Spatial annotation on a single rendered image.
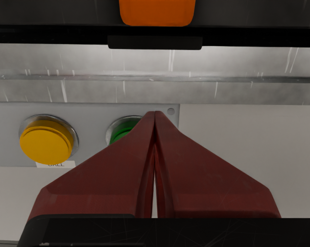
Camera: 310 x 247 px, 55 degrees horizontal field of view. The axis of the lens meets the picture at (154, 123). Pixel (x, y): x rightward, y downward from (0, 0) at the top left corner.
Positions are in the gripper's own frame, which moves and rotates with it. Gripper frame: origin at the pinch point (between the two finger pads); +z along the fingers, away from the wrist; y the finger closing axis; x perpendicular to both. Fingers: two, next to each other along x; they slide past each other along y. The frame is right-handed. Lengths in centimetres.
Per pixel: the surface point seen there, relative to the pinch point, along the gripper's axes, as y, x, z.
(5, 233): 24.7, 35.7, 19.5
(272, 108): -13.6, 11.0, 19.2
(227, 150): -9.4, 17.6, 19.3
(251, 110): -11.2, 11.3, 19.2
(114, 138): 3.1, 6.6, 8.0
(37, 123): 8.9, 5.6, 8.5
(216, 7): -3.6, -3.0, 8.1
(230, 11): -4.4, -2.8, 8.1
